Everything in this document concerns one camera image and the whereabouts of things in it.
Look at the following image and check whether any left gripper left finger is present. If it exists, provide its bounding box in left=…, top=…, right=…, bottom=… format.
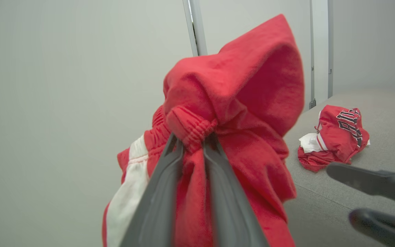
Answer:
left=120, top=133, right=184, bottom=247

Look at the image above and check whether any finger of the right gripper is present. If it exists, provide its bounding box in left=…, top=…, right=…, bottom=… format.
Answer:
left=326, top=162, right=395, bottom=210
left=348, top=208, right=395, bottom=247

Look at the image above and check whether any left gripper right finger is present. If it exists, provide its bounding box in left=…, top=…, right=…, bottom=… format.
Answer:
left=203, top=133, right=270, bottom=247

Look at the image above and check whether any red jersey black lettering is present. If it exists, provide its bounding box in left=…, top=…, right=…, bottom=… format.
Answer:
left=298, top=105, right=370, bottom=173

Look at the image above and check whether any red shorts white stripe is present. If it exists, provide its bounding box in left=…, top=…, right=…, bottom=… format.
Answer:
left=102, top=14, right=305, bottom=247

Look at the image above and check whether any grey fabric sofa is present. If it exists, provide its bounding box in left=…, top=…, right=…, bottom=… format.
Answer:
left=283, top=87, right=395, bottom=247

